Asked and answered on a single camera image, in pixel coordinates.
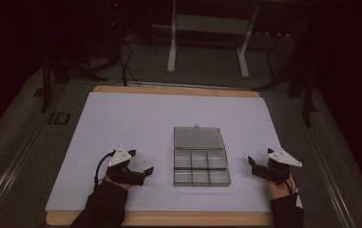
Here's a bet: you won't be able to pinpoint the white metal table frame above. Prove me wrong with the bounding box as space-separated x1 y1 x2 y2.
166 0 260 80

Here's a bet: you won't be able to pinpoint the black metal stand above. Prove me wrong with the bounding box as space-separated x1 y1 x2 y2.
33 53 108 114
253 47 318 128

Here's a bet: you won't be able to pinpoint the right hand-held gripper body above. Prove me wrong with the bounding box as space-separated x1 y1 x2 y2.
251 147 303 186

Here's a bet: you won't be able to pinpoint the white table mat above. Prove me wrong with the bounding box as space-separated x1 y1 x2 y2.
45 91 284 214

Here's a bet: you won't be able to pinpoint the clear plastic compartment box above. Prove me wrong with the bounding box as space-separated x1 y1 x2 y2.
172 124 232 188

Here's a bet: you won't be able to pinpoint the black floor cables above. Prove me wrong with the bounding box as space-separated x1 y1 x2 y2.
115 18 144 87

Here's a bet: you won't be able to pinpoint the black floor bracket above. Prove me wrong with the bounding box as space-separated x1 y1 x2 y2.
48 111 71 125

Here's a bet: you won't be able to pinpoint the metal floor rail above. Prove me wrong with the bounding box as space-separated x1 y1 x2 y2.
0 118 51 224
291 98 357 228

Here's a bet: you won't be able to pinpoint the person's left hand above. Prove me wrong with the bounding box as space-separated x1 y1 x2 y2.
103 176 134 191

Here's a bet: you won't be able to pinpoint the person's right hand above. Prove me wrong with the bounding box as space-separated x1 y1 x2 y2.
267 172 297 201

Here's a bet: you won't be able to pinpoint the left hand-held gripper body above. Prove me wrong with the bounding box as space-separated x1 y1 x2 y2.
105 144 145 187

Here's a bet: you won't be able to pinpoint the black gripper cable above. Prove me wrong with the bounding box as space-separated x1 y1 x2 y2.
93 151 117 190

